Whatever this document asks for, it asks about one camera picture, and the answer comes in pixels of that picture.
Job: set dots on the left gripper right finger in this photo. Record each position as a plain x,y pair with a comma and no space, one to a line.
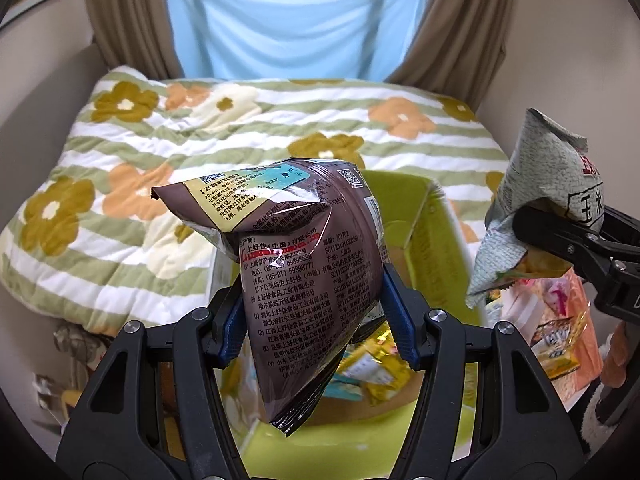
521,431

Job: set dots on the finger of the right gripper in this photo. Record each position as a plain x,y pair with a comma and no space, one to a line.
565,239
619,226

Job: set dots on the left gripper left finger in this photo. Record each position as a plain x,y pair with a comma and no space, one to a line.
117,430

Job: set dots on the white green chip bag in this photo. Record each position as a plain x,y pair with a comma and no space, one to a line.
549,169

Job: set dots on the brown snack bag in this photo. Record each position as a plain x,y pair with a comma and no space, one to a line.
307,235

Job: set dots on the person's right hand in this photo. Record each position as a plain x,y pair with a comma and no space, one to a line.
614,365

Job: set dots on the pink floral flowers cloth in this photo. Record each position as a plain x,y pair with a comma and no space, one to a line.
553,316

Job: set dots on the green cardboard box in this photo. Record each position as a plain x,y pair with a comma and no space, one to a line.
309,237

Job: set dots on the yellow snack bag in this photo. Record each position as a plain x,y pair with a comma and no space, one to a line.
376,366

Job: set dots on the floral striped quilt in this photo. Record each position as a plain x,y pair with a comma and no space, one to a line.
92,247

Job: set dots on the grey headboard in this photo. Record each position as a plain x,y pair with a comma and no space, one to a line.
33,136

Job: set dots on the light blue window cloth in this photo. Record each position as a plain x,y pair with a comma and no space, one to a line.
294,39

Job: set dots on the left brown curtain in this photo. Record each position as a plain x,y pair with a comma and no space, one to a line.
136,33

